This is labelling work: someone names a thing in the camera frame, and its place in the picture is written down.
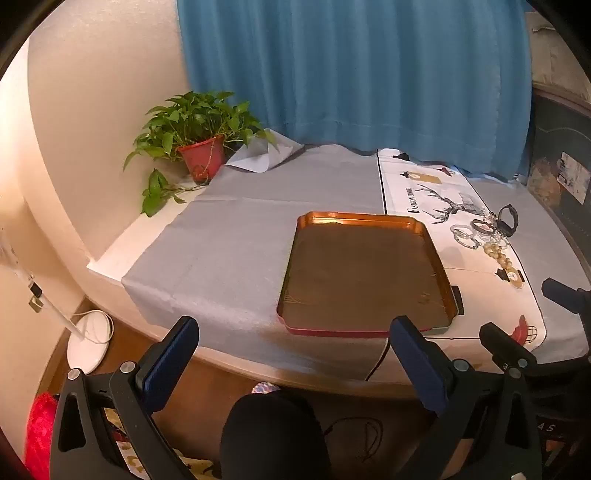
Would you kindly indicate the blue curtain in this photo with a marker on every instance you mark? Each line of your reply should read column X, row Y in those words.
column 351, row 69

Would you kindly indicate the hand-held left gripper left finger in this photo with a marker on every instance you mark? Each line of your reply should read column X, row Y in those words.
column 171, row 360

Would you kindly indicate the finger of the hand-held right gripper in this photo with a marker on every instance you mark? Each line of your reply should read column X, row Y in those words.
column 565, row 297
column 501, row 344

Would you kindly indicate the white deer print table runner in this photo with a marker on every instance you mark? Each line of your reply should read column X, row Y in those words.
column 466, row 300

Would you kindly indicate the potted green plant red pot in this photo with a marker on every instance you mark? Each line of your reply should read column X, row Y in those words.
column 198, row 134

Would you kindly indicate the red cloth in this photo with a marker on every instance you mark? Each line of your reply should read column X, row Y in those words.
column 39, row 434

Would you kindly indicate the dark patterned board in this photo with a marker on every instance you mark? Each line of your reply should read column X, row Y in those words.
column 558, row 138

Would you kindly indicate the thin metal bangle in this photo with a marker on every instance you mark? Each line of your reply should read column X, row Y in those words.
column 482, row 222

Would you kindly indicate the beige cushion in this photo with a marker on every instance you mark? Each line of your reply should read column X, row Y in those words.
column 554, row 50

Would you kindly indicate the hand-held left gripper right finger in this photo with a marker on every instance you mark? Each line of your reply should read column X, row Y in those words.
column 415, row 360

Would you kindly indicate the person's black trouser leg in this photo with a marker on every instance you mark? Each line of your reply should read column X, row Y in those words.
column 272, row 438

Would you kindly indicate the orange metal tray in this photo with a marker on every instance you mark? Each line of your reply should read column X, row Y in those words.
column 364, row 272

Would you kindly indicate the yellow patterned cloth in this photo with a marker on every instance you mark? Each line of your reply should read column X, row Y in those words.
column 134, row 457

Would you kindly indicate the grey tablecloth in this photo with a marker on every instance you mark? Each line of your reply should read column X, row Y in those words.
column 231, row 249

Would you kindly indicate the white floor lamp stand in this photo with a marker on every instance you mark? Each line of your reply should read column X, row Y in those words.
column 90, row 341

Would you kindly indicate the black wristwatch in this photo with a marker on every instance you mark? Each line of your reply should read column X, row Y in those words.
column 508, row 220

